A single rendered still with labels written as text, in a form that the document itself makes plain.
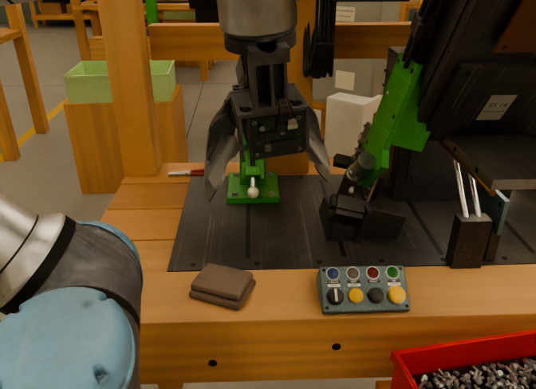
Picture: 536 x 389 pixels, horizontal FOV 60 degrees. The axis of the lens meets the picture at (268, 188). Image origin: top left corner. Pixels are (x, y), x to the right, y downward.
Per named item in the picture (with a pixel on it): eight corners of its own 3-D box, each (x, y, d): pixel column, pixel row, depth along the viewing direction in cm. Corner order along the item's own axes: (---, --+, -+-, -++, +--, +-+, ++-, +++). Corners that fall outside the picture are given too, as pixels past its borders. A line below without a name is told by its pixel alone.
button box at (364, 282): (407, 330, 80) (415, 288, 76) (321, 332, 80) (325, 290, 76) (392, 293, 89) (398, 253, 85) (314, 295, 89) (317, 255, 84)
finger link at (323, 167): (337, 202, 54) (290, 154, 49) (323, 175, 59) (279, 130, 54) (359, 186, 54) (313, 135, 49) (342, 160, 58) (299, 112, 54)
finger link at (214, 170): (189, 214, 51) (230, 148, 48) (186, 185, 56) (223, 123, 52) (214, 223, 53) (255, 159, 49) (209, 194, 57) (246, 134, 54)
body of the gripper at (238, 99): (240, 168, 47) (226, 51, 40) (229, 131, 54) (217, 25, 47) (312, 157, 48) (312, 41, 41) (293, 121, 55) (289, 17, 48)
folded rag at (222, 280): (257, 284, 86) (256, 272, 84) (238, 312, 79) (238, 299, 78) (209, 272, 89) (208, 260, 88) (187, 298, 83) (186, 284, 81)
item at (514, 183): (585, 194, 75) (592, 178, 74) (488, 196, 75) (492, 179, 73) (479, 117, 110) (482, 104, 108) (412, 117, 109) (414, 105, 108)
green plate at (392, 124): (413, 177, 92) (459, 75, 83) (375, 168, 91) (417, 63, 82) (397, 154, 102) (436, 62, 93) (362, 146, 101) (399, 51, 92)
